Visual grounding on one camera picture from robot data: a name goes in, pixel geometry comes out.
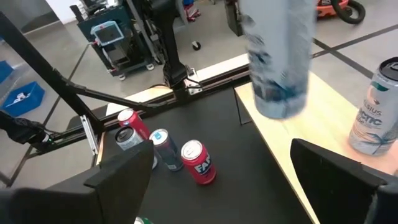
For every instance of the blue storage bin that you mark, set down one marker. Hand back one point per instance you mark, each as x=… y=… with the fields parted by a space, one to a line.
x=5 y=71
x=28 y=99

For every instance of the dark machine cart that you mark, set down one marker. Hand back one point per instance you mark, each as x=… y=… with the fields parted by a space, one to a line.
x=124 y=59

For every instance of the silver mounting bracket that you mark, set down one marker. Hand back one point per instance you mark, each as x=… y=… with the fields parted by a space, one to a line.
x=194 y=88

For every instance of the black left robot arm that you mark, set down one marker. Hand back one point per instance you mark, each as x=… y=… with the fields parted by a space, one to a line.
x=171 y=62

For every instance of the orange shop vacuum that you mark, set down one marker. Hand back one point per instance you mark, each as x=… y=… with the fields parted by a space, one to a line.
x=325 y=11

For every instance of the black auxiliary robot arm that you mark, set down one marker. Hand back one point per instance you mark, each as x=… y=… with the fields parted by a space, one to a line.
x=21 y=130

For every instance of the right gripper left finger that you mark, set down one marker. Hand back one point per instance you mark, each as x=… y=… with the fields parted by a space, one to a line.
x=127 y=186

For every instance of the blue framed screen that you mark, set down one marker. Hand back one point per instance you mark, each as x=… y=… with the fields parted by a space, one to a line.
x=107 y=34

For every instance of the red Fanta can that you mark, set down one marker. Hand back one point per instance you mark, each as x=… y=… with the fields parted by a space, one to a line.
x=133 y=121
x=199 y=165

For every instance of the small wooden shelf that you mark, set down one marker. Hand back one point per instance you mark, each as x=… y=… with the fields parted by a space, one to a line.
x=311 y=140

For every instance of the black computer tower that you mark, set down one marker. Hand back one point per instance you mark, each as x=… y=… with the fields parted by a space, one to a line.
x=233 y=18

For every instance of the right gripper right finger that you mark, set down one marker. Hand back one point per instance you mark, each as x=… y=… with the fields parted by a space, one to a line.
x=329 y=186

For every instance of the blue silver Red Bull can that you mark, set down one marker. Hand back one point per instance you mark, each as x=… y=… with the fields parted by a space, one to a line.
x=166 y=149

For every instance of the green Sprite can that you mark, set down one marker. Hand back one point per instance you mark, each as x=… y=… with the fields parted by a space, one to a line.
x=143 y=221

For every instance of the silver strut bracket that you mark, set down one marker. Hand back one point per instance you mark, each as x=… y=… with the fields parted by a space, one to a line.
x=90 y=137

